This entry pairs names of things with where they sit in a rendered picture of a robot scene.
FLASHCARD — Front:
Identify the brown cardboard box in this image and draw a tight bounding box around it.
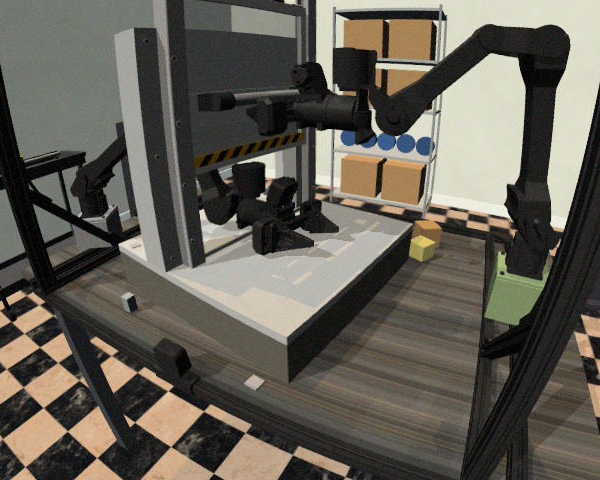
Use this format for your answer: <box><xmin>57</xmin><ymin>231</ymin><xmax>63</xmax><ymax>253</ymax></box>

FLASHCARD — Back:
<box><xmin>413</xmin><ymin>220</ymin><xmax>442</xmax><ymax>247</ymax></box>

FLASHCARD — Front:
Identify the yellow cube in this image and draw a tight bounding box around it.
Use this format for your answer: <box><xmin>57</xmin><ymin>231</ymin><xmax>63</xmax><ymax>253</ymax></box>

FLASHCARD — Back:
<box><xmin>409</xmin><ymin>235</ymin><xmax>436</xmax><ymax>262</ymax></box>

